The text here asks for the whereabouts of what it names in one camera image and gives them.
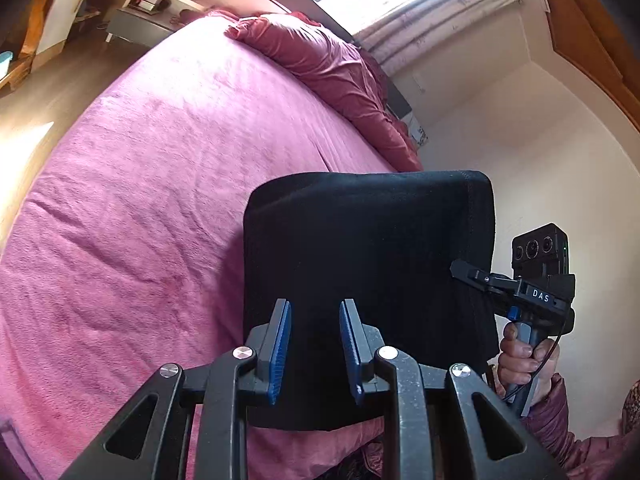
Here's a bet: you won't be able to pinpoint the white wooden cabinet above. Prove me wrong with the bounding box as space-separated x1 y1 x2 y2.
36 0 84 55

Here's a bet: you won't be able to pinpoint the wooden shelf stand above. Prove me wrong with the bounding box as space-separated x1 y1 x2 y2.
1 0 54 90

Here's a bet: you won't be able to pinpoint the person right hand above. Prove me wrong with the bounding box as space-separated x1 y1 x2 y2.
496 323 560 406

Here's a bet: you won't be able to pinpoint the black cable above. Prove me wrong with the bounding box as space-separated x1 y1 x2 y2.
502 309 574 404

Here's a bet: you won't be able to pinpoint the pink bed sheet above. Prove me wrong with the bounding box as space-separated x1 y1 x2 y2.
1 13 397 479

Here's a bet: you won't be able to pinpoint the black pants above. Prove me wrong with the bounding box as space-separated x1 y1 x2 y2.
243 171 498 431

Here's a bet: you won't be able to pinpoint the purple jacket sleeve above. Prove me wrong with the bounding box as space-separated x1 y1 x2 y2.
521 372 639 479

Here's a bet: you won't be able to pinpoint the white bedside table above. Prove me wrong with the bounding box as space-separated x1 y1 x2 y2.
105 0 208 49

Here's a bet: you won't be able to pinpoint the black camera box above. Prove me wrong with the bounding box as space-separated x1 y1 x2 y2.
511 223 570 280

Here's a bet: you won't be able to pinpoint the light blue container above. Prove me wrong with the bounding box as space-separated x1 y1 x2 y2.
0 51 13 78

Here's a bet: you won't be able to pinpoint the red quilt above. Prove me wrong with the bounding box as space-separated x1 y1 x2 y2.
209 11 423 172

